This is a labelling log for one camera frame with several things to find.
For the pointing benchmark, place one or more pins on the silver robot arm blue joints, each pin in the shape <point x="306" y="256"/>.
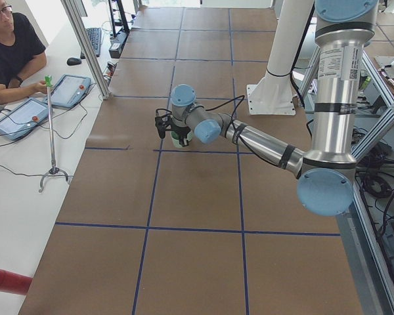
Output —
<point x="326" y="172"/>

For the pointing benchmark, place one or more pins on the aluminium frame post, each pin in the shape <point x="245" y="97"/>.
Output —
<point x="74" y="17"/>

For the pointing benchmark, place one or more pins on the black computer mouse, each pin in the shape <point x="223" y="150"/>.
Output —
<point x="72" y="61"/>

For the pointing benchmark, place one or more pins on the metal stand green top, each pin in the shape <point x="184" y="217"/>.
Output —
<point x="54" y="170"/>

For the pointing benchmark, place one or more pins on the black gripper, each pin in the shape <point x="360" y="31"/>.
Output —
<point x="178" y="130"/>

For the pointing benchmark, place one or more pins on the black keyboard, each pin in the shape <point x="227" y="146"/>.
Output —
<point x="95" y="37"/>

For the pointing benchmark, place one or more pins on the white pillar base mount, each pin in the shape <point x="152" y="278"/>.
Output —
<point x="273" y="94"/>

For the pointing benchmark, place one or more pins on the blue teach pendant tablet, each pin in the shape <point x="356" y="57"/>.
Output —
<point x="23" y="119"/>
<point x="69" y="90"/>

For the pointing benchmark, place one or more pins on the light green cup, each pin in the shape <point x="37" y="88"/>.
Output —
<point x="175" y="139"/>

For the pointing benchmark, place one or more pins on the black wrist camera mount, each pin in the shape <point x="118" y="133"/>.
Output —
<point x="163" y="121"/>

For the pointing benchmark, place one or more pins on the red cylinder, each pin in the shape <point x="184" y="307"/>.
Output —
<point x="11" y="282"/>

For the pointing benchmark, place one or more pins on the person in black shirt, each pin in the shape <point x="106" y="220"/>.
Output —
<point x="22" y="54"/>

